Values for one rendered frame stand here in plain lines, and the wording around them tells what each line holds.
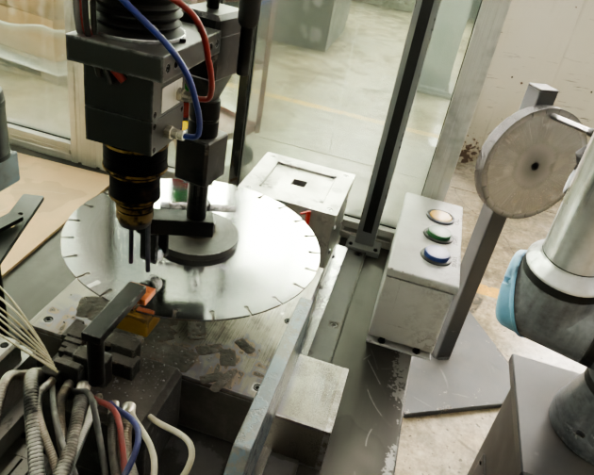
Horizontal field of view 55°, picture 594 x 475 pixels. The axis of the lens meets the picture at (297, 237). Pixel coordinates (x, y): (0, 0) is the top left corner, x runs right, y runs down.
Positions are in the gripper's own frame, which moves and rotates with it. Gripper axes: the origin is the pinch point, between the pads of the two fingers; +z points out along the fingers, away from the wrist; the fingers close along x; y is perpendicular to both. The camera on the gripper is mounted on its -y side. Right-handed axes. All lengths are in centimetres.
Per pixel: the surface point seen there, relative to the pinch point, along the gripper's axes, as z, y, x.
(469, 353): 89, 41, 44
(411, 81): -19.4, -37.1, 17.2
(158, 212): -12, -86, -8
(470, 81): -20.9, -27.9, 13.3
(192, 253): -5, -81, -7
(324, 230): 4, -53, 9
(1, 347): 2, -103, -10
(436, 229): 0.2, -37.3, 0.1
